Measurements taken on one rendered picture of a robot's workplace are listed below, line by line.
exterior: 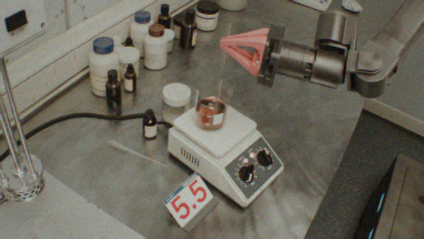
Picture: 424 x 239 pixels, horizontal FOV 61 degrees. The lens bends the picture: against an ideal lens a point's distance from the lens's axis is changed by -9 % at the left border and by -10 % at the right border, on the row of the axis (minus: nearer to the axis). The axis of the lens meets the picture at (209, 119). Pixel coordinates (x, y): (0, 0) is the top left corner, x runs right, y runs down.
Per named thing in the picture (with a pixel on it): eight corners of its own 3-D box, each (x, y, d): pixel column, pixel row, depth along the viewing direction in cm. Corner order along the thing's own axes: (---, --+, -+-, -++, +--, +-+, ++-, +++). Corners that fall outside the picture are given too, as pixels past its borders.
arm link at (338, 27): (381, 72, 55) (378, 95, 62) (388, 7, 58) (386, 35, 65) (303, 63, 60) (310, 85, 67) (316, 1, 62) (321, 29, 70)
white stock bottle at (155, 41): (163, 72, 100) (165, 35, 93) (140, 68, 100) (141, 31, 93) (169, 59, 105) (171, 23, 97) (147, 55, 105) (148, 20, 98)
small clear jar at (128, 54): (116, 82, 95) (115, 60, 91) (116, 68, 99) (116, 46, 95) (139, 82, 96) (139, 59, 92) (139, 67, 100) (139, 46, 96)
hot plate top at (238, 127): (258, 128, 77) (259, 124, 77) (219, 159, 70) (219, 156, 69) (211, 97, 82) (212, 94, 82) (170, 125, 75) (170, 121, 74)
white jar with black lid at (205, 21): (197, 19, 123) (200, -2, 118) (218, 23, 122) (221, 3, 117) (191, 28, 118) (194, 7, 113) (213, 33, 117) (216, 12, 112)
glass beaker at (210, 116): (231, 120, 77) (238, 85, 71) (217, 141, 73) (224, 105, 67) (198, 107, 79) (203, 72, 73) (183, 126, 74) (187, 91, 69)
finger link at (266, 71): (216, 37, 59) (276, 52, 58) (226, 17, 65) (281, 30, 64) (210, 73, 64) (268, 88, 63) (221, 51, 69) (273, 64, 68)
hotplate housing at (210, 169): (282, 173, 80) (292, 147, 74) (243, 212, 72) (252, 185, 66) (201, 118, 89) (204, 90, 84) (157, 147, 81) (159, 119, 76)
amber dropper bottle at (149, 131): (139, 131, 84) (139, 107, 79) (151, 127, 85) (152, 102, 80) (147, 141, 82) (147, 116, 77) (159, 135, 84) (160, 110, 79)
